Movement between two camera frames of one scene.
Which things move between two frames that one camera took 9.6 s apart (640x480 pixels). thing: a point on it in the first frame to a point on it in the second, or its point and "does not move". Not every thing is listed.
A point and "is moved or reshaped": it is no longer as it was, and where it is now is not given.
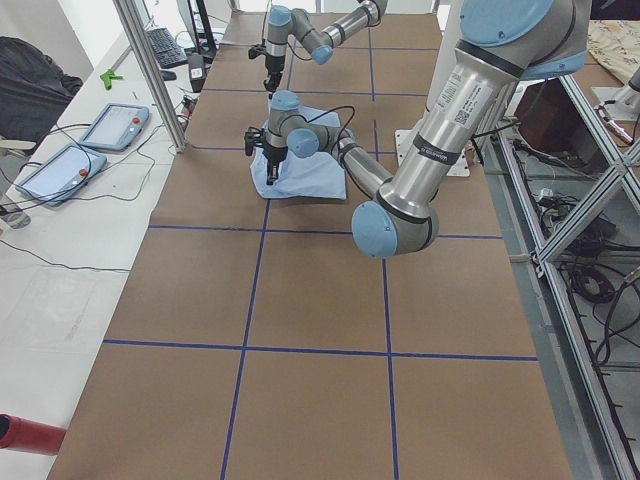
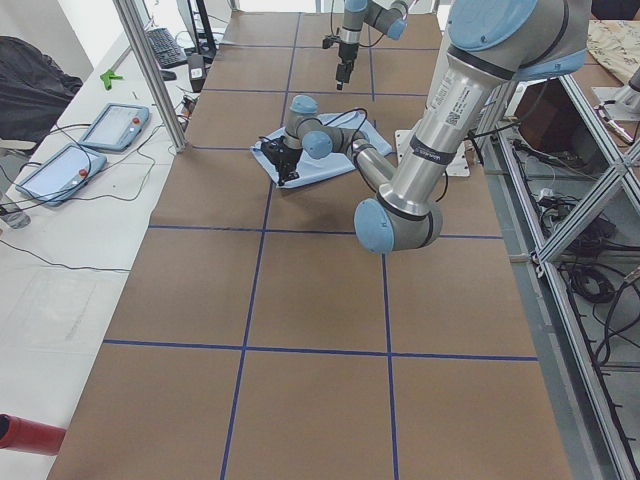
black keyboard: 166,50 does not move
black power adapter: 197,72 does not move
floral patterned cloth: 616,44 does not move
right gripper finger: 275,82 to 348,71
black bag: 34,90 does not move
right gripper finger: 267,82 to 341,71
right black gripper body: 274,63 to 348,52
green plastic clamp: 107,78 does not move
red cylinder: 28,435 does not move
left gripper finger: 269,177 to 282,174
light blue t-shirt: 320,176 is moved or reshaped
